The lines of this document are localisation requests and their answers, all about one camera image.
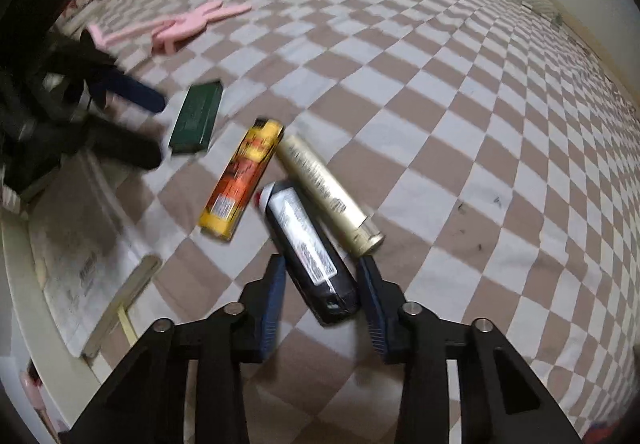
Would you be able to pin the dark green small box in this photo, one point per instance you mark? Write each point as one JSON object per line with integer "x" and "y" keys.
{"x": 196, "y": 119}

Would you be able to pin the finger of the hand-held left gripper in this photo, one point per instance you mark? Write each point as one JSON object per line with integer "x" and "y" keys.
{"x": 140, "y": 94}
{"x": 130, "y": 149}

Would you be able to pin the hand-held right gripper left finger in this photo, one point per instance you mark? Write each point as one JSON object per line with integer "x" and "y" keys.
{"x": 272, "y": 309}

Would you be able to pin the white cardboard tray box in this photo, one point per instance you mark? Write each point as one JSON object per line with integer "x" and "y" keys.
{"x": 30, "y": 314}

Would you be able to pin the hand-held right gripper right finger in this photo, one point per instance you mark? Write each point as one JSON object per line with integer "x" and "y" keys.
{"x": 372, "y": 309}

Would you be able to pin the gold tube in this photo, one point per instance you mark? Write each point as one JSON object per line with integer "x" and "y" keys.
{"x": 325, "y": 194}

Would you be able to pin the pink bunny stand mirror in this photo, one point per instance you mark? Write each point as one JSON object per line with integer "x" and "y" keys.
{"x": 195, "y": 19}

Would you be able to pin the yellow paper strip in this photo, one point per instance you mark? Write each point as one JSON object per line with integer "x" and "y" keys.
{"x": 127, "y": 324}

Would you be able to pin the yellow orange lighter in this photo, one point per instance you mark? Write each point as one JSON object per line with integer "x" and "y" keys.
{"x": 242, "y": 179}

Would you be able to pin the black tube with white label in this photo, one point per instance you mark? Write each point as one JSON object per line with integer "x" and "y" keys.
{"x": 310, "y": 249}

